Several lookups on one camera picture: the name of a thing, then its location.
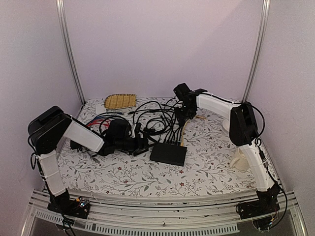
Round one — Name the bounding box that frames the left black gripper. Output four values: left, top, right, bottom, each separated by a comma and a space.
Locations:
115, 132, 158, 156

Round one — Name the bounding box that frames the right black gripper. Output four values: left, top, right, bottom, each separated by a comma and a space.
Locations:
173, 104, 196, 121

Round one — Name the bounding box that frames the black network switch box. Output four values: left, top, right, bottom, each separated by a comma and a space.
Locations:
150, 143, 187, 167

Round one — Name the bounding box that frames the black cable tangle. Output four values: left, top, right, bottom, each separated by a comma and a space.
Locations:
98, 98, 197, 148

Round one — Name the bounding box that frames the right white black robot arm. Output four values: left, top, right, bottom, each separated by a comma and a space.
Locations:
175, 89, 283, 219

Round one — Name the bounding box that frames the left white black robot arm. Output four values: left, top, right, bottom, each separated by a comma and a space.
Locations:
28, 106, 151, 219

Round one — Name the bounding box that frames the white ceramic bowl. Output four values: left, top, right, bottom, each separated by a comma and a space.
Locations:
222, 119, 230, 132

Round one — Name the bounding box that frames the woven bamboo tray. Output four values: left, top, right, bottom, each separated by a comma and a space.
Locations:
104, 94, 136, 110

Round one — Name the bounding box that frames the white floral table mat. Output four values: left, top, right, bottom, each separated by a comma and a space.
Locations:
57, 109, 256, 197

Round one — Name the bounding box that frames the white card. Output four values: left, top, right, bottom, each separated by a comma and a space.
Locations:
95, 104, 107, 115

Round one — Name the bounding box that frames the black power adapter box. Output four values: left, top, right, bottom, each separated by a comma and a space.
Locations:
70, 140, 82, 151

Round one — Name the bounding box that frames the cream ceramic mug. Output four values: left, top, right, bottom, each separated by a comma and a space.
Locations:
229, 148, 250, 171

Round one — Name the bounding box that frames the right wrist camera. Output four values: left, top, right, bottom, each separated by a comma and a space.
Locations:
173, 83, 191, 100

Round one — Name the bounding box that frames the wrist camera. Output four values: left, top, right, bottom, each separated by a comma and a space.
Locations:
105, 119, 131, 140
173, 83, 191, 100

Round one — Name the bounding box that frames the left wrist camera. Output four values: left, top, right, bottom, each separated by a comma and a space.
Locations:
105, 119, 131, 140

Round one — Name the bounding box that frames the red and blue wire bundle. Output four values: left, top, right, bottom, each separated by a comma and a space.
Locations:
86, 113, 126, 130

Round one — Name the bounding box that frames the aluminium front rail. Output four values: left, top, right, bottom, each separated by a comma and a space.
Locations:
21, 189, 308, 236

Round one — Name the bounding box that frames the right aluminium frame post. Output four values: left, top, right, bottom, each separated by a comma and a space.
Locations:
242, 0, 271, 102

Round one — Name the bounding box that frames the aluminium frame post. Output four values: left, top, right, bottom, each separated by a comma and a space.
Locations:
56, 0, 86, 106
242, 0, 271, 102

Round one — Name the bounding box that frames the left aluminium frame post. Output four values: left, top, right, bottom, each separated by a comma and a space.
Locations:
56, 0, 86, 106

